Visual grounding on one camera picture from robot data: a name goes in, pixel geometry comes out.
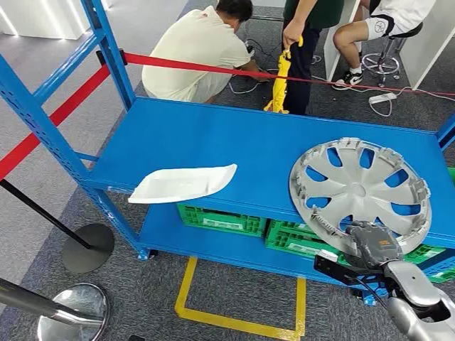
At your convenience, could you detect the silver plastic wheel hubcap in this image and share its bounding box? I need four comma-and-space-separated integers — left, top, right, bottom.
289, 137, 432, 258

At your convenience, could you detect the black stanchion post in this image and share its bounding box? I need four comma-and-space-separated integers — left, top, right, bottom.
0, 179, 116, 276

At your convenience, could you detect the white lit display plinth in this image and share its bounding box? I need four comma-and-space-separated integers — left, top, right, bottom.
0, 0, 112, 41

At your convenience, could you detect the black stool chrome base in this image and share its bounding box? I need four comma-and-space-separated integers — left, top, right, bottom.
361, 21, 424, 89

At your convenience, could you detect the white power strip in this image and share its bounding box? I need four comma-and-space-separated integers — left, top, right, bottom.
368, 92, 398, 105

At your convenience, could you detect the white desk panel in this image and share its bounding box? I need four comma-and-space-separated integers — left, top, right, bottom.
400, 0, 455, 91
323, 0, 362, 82

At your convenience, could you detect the person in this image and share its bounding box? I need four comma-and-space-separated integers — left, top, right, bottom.
332, 0, 438, 92
282, 0, 345, 117
141, 0, 271, 105

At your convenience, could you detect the white power cable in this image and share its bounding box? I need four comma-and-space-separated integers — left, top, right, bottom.
369, 86, 455, 119

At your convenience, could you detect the white plastic trim part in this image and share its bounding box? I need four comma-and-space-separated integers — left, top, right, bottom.
128, 163, 237, 205

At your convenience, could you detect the yellow rubber toy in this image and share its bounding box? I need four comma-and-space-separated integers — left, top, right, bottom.
264, 36, 304, 115

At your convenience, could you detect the blue metal shelf rack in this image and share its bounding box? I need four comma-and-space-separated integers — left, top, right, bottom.
0, 0, 455, 307

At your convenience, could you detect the thin red barrier belt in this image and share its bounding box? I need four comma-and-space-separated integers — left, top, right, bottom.
123, 53, 455, 97

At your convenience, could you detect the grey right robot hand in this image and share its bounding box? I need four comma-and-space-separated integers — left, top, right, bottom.
343, 220, 405, 272

